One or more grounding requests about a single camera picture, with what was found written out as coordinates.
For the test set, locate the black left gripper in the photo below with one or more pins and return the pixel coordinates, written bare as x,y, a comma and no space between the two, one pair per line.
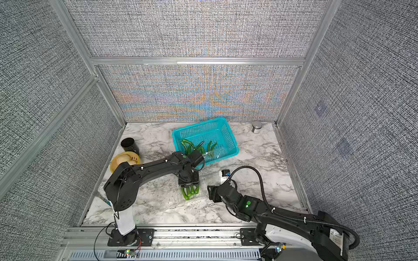
196,181

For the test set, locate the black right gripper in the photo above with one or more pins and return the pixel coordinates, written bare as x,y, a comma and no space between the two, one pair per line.
215,191

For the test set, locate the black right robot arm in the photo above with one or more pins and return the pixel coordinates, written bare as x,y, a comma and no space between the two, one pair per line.
331,240

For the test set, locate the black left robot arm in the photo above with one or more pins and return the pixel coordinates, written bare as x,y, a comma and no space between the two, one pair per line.
122,187

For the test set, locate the teal plastic basket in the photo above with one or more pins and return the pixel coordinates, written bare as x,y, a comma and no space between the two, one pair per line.
218,130

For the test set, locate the yellow bamboo steamer basket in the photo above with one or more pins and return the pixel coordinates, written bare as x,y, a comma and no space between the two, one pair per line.
135,159

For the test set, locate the pale steamed bun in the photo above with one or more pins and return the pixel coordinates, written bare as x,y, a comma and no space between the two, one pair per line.
122,158

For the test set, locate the black mug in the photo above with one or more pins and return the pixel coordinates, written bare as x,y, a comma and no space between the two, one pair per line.
129,145

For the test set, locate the small metal tin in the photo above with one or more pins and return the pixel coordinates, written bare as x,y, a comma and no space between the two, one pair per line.
256,126

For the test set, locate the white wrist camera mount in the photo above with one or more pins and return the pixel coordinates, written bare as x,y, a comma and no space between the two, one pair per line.
224,175

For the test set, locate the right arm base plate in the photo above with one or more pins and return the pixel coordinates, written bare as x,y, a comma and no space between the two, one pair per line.
248,237

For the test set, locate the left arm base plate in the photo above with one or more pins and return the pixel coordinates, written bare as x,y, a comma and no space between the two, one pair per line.
143,237

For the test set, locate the teal handled utensil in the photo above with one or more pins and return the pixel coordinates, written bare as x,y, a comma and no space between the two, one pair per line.
105,200

